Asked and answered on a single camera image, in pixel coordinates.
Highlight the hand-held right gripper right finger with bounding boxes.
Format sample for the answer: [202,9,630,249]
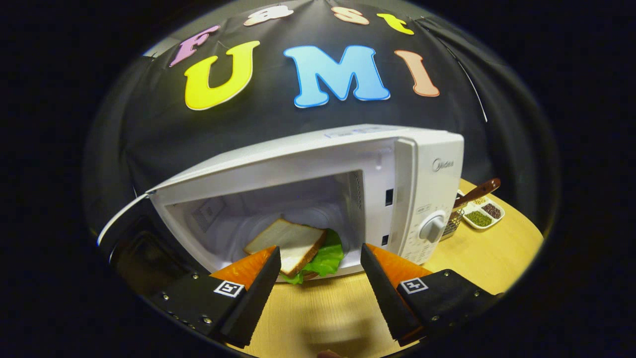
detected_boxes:
[360,243,500,348]

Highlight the black backdrop cloth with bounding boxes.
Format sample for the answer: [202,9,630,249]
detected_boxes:
[84,0,559,234]

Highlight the lettuce sandwich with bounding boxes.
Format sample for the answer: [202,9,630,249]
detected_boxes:
[242,218,345,285]

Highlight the white divided grain dish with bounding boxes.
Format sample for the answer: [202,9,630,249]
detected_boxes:
[460,191,506,230]

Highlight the white microwave oven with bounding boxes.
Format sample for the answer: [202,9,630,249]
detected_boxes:
[97,124,465,299]

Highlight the brown wooden spoon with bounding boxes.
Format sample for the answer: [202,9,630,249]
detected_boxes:
[453,178,501,208]

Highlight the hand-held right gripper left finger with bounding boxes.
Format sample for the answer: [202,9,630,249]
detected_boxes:
[149,245,282,349]

